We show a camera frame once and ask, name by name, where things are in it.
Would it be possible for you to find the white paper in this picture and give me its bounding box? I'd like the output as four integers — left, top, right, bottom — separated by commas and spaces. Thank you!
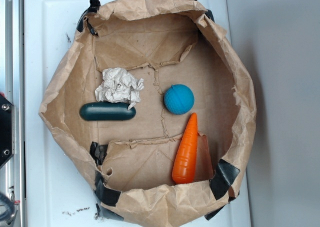
94, 67, 145, 110

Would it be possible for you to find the brown paper bag bin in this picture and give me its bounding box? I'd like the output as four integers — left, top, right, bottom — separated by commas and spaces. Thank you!
39, 0, 257, 227

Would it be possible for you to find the blue dimpled ball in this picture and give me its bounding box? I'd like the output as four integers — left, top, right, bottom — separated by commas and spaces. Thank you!
163, 84, 195, 115

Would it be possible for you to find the dark green capsule toy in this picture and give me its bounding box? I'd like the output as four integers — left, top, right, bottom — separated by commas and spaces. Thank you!
79, 102, 137, 121

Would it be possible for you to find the orange plastic carrot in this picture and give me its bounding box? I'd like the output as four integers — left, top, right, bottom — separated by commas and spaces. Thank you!
172, 112, 198, 184

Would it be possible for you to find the white plastic tray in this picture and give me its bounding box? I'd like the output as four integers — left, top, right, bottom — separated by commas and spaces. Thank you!
23, 0, 252, 227

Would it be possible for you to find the black bracket plate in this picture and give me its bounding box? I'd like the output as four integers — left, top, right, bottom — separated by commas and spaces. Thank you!
0, 92, 14, 169

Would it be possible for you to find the metal frame rail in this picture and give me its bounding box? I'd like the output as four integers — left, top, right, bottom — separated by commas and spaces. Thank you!
0, 0, 27, 227

